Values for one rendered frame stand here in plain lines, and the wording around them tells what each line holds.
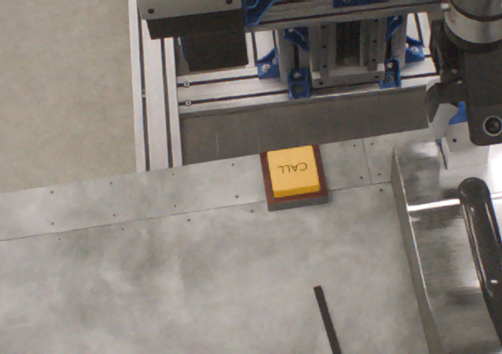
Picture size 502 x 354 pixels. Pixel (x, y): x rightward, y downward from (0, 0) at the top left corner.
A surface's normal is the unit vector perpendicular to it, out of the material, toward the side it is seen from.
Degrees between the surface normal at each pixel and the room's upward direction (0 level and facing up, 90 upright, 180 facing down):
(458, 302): 18
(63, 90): 0
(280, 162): 0
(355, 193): 0
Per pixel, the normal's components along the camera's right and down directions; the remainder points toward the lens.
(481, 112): -0.04, 0.06
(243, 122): -0.07, -0.48
